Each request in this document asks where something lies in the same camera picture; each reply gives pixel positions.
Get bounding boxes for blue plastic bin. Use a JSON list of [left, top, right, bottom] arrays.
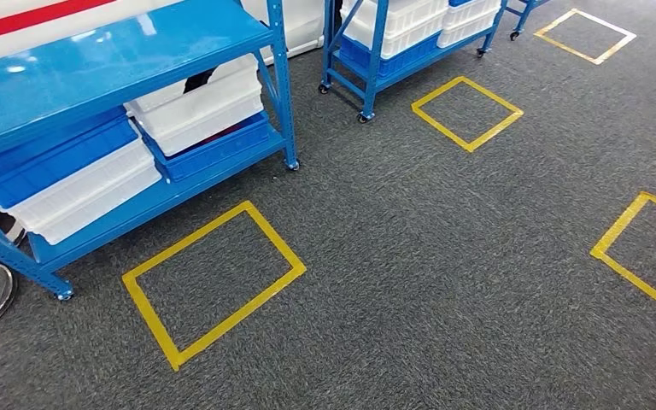
[[337, 31, 443, 80], [134, 110, 273, 184], [0, 106, 140, 210]]

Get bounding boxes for blue metal shelf rack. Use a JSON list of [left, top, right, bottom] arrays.
[[0, 0, 301, 301]]

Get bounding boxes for red barrier belt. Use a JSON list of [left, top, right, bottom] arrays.
[[0, 0, 117, 46]]

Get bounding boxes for yellow floor tape square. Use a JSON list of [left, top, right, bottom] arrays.
[[411, 74, 525, 154], [533, 8, 638, 66]]

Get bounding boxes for white car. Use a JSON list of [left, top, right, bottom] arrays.
[[0, 0, 342, 70]]

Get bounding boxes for blue wheeled shelf cart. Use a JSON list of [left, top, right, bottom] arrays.
[[501, 0, 553, 43], [317, 0, 507, 125]]

